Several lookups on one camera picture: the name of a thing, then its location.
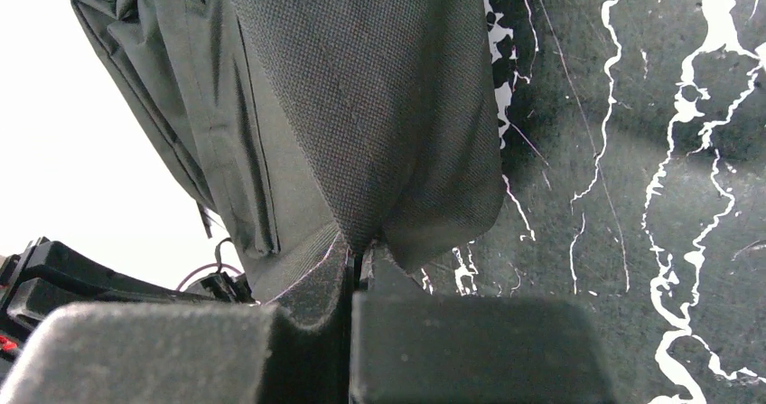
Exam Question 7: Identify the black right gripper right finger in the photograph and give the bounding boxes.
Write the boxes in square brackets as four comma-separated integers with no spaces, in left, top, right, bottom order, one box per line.
[350,247,616,403]

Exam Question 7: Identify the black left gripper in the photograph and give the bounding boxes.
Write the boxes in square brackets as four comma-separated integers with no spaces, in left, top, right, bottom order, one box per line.
[1,237,254,360]

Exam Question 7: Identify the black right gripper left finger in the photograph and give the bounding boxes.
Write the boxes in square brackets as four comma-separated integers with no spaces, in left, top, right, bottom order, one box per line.
[1,247,350,403]

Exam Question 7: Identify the black student backpack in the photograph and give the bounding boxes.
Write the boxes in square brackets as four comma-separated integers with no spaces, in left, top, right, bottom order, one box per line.
[71,0,504,302]

